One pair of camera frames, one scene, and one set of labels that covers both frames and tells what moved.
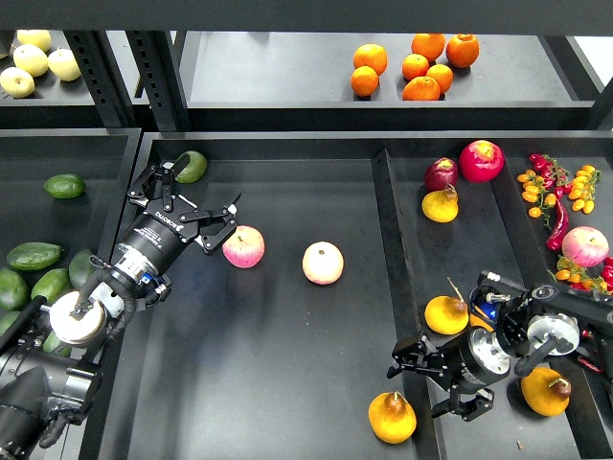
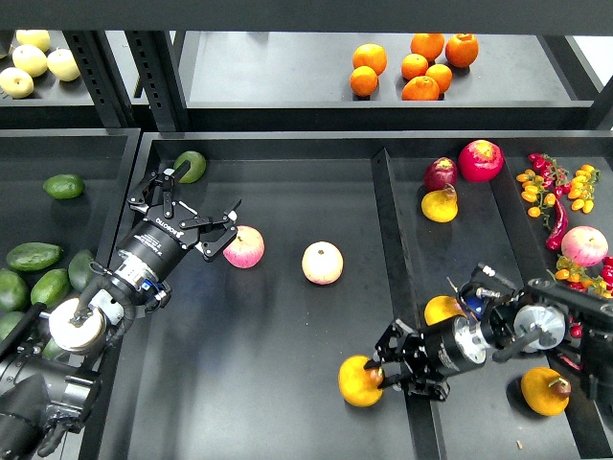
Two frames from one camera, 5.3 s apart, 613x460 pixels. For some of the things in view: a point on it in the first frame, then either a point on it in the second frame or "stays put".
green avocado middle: [50, 284] stays put
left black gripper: [155, 237] stays put
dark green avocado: [51, 342] stays put
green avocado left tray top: [64, 186] stays put
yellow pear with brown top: [391, 418] -> [358, 386]
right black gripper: [475, 357] -> [444, 349]
